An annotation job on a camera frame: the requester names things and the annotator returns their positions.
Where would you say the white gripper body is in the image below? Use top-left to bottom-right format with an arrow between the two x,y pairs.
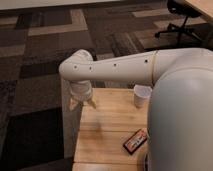
70,81 -> 92,101

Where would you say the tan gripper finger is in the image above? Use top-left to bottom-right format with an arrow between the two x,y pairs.
87,98 -> 97,109
69,98 -> 79,110

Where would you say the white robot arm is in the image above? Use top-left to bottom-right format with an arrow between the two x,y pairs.
59,48 -> 213,171

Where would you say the white paper cup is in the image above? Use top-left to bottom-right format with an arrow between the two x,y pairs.
133,85 -> 152,108

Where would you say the black red candy box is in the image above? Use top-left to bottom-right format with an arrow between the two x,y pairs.
123,129 -> 147,155

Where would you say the black office chair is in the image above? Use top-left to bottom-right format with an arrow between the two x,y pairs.
154,0 -> 209,47

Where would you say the wooden desk corner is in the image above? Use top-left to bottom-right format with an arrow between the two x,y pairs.
184,0 -> 213,21

